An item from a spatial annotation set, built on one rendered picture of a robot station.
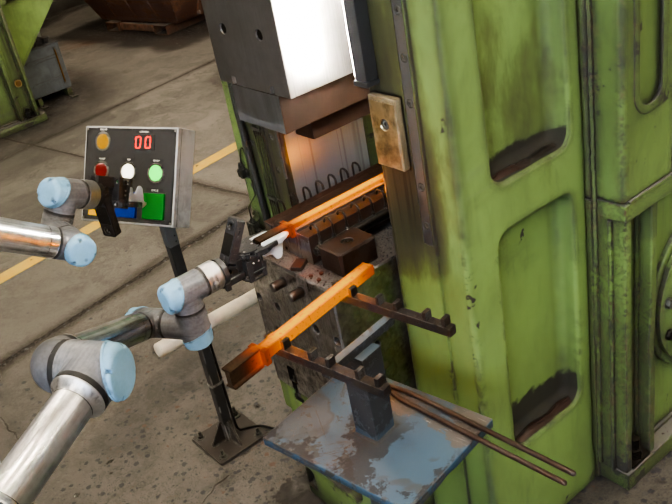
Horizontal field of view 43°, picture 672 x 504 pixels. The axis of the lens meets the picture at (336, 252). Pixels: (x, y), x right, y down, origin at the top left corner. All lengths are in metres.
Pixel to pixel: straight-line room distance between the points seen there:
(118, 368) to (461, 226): 0.78
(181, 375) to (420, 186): 1.83
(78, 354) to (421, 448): 0.71
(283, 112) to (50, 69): 5.61
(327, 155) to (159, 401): 1.38
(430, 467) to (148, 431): 1.72
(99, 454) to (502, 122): 1.98
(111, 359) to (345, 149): 1.07
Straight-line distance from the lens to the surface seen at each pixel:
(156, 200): 2.47
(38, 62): 7.48
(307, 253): 2.18
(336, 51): 2.02
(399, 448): 1.82
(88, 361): 1.75
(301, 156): 2.40
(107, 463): 3.25
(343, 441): 1.86
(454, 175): 1.85
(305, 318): 1.75
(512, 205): 2.01
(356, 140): 2.52
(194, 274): 2.06
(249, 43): 2.02
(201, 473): 3.06
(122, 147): 2.57
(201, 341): 2.11
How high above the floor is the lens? 1.99
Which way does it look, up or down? 29 degrees down
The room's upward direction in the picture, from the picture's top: 11 degrees counter-clockwise
